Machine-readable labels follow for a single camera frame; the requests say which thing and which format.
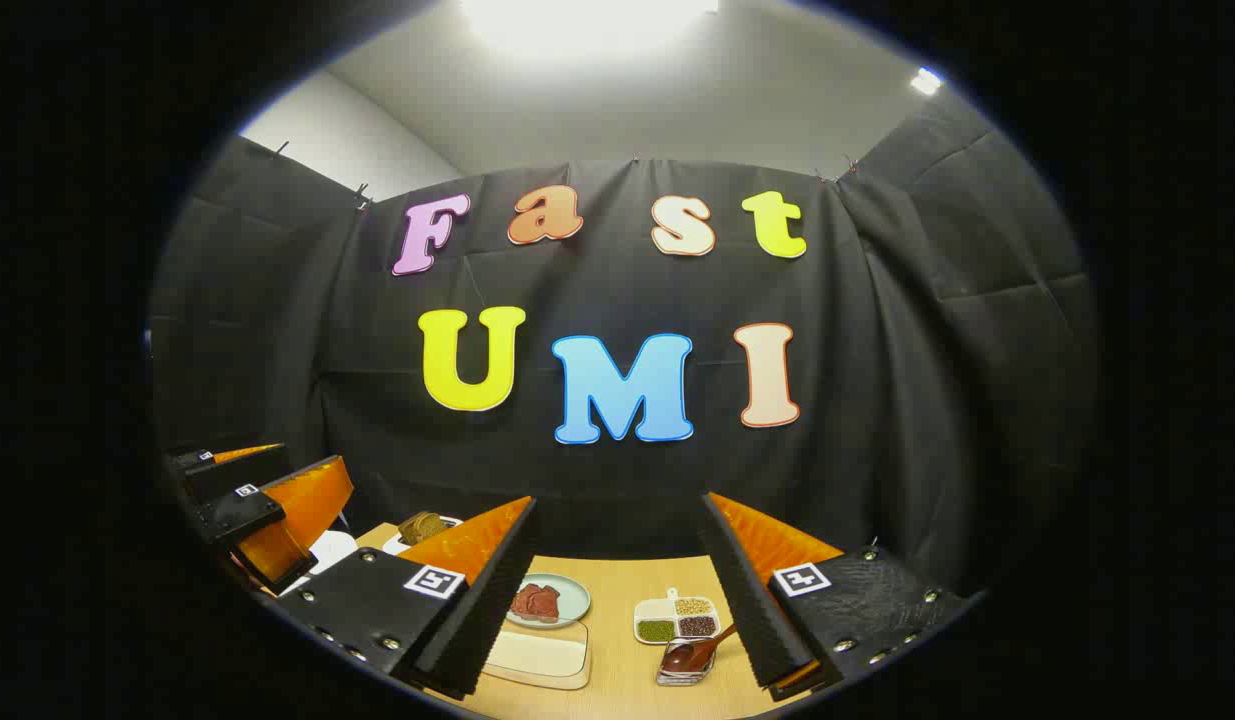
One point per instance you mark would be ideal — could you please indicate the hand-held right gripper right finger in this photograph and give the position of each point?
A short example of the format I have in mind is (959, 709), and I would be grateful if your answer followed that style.
(752, 610)

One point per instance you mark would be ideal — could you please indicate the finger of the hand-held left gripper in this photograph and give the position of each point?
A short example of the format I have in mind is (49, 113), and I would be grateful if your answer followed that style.
(242, 515)
(227, 472)

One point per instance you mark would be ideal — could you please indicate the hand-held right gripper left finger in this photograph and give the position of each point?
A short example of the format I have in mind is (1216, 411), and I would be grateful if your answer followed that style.
(487, 600)

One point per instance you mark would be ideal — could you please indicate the brown wooden spoon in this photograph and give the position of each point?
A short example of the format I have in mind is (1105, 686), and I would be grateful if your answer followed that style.
(689, 655)

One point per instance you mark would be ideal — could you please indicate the red-brown meat slice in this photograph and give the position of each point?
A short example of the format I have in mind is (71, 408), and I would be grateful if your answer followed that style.
(547, 603)
(524, 602)

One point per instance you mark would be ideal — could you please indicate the dark red beans heap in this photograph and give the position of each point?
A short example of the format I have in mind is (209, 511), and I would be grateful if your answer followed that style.
(698, 627)

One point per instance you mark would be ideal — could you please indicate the yellow soybeans heap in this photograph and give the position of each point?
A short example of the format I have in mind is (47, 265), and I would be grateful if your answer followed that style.
(692, 606)

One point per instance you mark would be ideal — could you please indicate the white divided dish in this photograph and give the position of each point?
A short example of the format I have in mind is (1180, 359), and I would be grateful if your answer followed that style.
(677, 615)

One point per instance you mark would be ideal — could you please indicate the pale green plate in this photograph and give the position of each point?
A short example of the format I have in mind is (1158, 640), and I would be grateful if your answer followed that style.
(575, 600)

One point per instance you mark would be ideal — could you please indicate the brown toast slice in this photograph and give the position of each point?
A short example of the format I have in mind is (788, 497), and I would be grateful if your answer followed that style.
(422, 527)

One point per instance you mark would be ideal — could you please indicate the green mung beans heap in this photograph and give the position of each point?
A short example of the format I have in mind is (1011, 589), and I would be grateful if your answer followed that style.
(656, 630)

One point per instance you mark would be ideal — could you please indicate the white toaster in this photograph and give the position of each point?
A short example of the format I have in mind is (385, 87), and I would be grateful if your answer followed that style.
(395, 545)

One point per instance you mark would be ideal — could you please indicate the small ceiling light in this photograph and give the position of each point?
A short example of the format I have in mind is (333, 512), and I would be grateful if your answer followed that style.
(926, 81)

